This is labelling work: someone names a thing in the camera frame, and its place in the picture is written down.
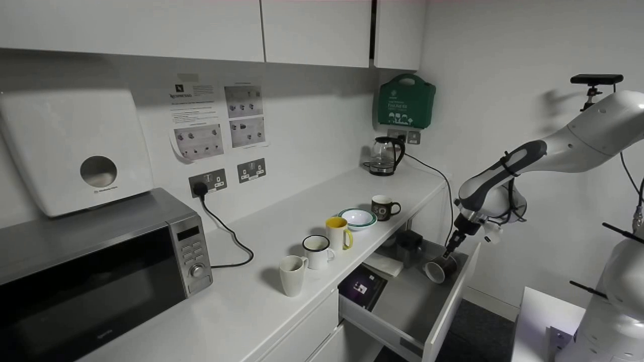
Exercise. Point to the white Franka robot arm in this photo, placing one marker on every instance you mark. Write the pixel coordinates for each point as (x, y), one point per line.
(569, 147)

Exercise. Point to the black camera on boom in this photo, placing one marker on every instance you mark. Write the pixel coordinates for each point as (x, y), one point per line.
(595, 78)

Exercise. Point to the open grey kitchen drawer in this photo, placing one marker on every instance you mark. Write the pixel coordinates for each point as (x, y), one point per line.
(414, 314)

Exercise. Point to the instruction poster with header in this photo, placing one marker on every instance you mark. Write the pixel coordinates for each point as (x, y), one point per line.
(198, 123)

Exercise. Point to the white cabinets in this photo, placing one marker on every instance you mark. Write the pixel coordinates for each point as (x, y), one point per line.
(294, 327)
(168, 26)

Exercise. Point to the green and white bowl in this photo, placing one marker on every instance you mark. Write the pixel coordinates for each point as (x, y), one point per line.
(357, 218)

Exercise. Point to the black mug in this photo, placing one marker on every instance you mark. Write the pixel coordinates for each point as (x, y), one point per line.
(382, 207)

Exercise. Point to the plain white mug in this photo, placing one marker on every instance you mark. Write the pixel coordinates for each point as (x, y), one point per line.
(292, 275)

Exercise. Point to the white paper towel dispenser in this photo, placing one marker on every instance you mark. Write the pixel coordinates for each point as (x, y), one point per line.
(67, 147)

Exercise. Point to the white lower cabinets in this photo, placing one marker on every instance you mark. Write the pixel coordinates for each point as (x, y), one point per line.
(294, 327)

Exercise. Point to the white robot stand table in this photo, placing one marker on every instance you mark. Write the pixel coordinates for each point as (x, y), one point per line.
(535, 321)

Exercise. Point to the wall socket with plug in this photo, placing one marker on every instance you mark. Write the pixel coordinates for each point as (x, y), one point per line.
(208, 181)

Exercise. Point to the dark mug lying sideways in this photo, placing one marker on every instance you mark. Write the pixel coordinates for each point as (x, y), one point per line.
(439, 270)

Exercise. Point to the white upper cabinets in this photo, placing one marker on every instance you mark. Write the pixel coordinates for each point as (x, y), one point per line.
(168, 26)

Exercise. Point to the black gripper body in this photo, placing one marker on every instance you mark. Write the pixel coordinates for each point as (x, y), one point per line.
(464, 226)

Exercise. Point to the instruction poster two photos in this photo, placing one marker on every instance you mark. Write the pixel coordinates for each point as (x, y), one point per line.
(244, 117)

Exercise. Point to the white mug blue rim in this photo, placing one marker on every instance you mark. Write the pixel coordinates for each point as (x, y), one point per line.
(316, 252)

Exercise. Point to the empty double wall socket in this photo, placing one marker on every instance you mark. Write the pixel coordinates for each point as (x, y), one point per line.
(252, 169)

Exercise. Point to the green first aid kit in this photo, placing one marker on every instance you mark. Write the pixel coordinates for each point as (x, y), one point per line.
(404, 103)

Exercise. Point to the black purple box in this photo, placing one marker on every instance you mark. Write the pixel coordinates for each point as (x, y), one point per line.
(363, 287)

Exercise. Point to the white plastic packet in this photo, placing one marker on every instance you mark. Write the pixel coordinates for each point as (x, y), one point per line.
(385, 264)

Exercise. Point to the wall socket under kit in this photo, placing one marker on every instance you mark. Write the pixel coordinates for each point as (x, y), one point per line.
(413, 137)

